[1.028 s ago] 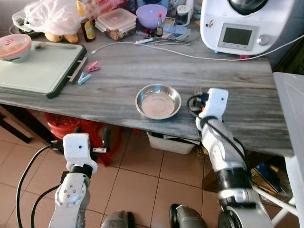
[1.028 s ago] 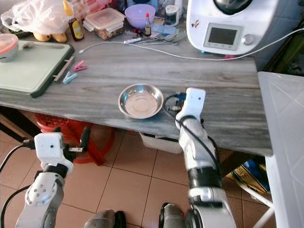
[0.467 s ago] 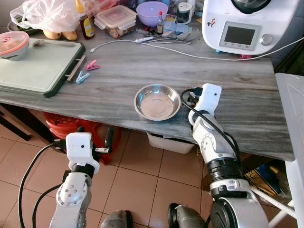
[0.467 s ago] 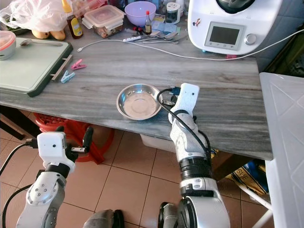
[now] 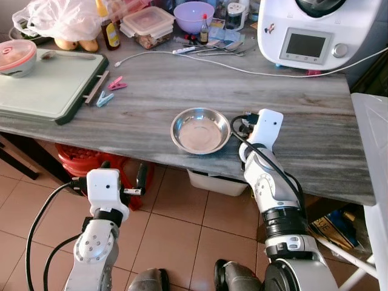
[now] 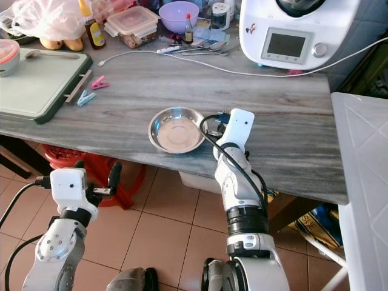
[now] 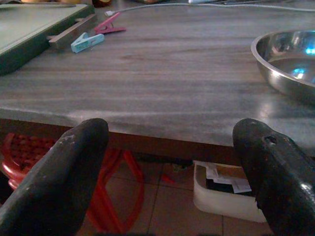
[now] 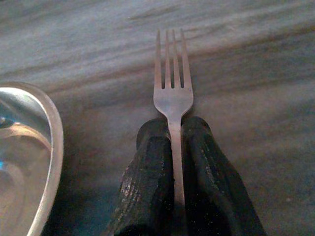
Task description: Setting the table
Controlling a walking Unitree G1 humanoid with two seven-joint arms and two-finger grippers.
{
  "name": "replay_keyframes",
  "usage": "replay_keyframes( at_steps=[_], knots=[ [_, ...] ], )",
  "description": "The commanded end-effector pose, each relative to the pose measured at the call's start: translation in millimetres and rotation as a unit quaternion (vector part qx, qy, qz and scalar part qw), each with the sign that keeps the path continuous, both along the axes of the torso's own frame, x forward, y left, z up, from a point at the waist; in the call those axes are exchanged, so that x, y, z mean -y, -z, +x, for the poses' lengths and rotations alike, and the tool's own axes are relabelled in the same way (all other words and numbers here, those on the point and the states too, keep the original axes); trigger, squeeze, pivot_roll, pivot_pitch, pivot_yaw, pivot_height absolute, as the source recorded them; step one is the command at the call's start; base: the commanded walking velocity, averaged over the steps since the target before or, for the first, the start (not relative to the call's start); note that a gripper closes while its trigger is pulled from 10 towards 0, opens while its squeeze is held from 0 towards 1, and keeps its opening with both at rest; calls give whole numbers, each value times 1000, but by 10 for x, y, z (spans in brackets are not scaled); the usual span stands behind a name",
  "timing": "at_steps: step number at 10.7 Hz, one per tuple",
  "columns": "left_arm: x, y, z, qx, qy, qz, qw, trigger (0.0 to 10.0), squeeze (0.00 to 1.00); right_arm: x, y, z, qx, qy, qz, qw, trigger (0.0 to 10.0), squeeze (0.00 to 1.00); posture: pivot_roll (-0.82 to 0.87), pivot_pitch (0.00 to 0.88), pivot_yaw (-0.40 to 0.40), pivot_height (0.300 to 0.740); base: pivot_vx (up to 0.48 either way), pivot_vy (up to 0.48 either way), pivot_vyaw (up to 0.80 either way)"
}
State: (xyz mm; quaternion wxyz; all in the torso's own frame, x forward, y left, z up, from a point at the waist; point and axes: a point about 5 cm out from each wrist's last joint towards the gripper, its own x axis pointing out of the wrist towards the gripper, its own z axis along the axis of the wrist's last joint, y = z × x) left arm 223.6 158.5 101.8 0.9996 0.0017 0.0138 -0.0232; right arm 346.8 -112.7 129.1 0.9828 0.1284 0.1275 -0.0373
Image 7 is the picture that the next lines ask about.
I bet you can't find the green cutting board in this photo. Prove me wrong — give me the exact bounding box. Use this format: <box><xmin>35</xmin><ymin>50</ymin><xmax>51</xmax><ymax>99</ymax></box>
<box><xmin>0</xmin><ymin>2</ymin><xmax>95</xmax><ymax>76</ymax></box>

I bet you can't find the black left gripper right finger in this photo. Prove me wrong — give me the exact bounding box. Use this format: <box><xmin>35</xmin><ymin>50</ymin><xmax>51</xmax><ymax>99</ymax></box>
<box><xmin>232</xmin><ymin>118</ymin><xmax>315</xmax><ymax>236</ymax></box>

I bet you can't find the pink plastic clothespin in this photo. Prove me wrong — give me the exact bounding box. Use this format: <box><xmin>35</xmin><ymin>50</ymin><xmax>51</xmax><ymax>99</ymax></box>
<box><xmin>94</xmin><ymin>12</ymin><xmax>127</xmax><ymax>35</ymax></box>

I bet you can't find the light blue plastic clothespin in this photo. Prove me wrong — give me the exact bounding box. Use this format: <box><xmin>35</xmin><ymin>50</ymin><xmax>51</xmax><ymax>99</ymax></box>
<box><xmin>70</xmin><ymin>32</ymin><xmax>105</xmax><ymax>54</ymax></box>

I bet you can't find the red plastic stool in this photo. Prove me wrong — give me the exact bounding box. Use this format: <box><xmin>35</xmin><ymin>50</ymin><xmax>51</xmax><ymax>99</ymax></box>
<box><xmin>1</xmin><ymin>132</ymin><xmax>146</xmax><ymax>234</ymax></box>

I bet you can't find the stainless steel bowl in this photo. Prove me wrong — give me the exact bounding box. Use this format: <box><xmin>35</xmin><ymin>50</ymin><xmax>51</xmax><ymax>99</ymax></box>
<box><xmin>251</xmin><ymin>29</ymin><xmax>315</xmax><ymax>105</ymax></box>

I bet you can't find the wooden stick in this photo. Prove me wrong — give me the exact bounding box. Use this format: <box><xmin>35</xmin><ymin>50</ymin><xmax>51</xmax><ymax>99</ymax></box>
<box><xmin>47</xmin><ymin>13</ymin><xmax>97</xmax><ymax>49</ymax></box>

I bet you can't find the wooden table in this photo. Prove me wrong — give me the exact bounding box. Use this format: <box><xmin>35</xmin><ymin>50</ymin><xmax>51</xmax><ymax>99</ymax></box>
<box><xmin>0</xmin><ymin>0</ymin><xmax>315</xmax><ymax>168</ymax></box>

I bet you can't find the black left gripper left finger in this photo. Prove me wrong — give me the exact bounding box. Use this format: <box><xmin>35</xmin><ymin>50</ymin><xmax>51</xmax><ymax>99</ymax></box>
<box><xmin>0</xmin><ymin>118</ymin><xmax>109</xmax><ymax>236</ymax></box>

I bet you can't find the white plastic container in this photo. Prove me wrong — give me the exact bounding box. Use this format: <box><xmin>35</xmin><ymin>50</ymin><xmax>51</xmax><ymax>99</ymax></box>
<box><xmin>193</xmin><ymin>160</ymin><xmax>268</xmax><ymax>223</ymax></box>

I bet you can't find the white charging cable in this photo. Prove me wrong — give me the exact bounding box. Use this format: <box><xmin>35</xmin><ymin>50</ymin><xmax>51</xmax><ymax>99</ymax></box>
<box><xmin>104</xmin><ymin>2</ymin><xmax>315</xmax><ymax>17</ymax></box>

